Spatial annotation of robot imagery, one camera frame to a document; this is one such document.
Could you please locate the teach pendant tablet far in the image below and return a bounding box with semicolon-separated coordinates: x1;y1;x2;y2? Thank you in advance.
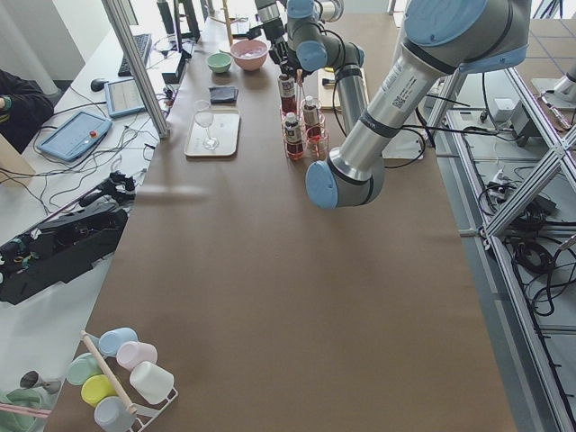
103;78;146;119

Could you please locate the copper wire bottle basket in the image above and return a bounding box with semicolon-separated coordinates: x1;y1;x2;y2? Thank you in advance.
277;69;329;161

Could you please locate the black keyboard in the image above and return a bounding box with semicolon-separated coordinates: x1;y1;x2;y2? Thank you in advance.
117;32;154;77

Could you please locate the clear wine glass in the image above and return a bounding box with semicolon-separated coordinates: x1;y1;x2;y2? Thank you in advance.
194;100;219;150

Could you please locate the pink bowl of ice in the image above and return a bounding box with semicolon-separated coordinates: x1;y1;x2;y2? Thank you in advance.
230;40;268;71

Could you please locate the wooden cup tree stand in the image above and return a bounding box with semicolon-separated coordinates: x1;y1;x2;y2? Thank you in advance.
211;1;249;50

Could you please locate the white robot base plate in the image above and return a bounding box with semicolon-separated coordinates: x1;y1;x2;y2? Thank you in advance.
382;130;422;161

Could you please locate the suntory tea bottle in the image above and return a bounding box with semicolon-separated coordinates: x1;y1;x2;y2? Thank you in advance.
301;95;323;143
278;74;297;114
283;112;303;160

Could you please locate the green ceramic bowl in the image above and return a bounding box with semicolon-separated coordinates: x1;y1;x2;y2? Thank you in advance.
206;52;232;74

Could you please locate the person at desk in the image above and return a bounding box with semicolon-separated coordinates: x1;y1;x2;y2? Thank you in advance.
1;70;54;154

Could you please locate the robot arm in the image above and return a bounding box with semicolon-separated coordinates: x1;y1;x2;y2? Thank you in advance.
248;1;367;134
306;1;531;209

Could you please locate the colourful cup rack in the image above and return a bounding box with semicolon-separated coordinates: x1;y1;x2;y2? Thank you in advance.
67;327;180;431

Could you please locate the bamboo cutting board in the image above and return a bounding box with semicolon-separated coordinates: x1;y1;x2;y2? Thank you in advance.
317;67;341;111

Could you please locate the black computer monitor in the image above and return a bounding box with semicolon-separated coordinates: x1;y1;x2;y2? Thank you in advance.
173;0;201;59

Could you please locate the cream rabbit tray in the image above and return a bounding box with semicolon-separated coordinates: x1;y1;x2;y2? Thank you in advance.
184;107;240;158

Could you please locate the teach pendant tablet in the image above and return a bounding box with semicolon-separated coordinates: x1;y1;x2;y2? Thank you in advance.
38;112;113;162
103;78;146;119

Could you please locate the black computer mouse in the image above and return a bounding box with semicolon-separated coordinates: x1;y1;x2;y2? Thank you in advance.
90;78;108;93

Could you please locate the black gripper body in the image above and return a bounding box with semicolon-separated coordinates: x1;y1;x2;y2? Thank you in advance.
247;18;293;76

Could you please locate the aluminium frame post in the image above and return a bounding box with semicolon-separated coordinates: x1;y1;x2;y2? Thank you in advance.
102;0;169;140

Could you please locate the teach pendant tablet near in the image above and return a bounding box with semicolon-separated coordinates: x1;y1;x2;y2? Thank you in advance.
38;112;113;162

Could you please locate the grey folded cloth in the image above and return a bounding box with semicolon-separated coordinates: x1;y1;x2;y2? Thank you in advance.
209;85;239;104

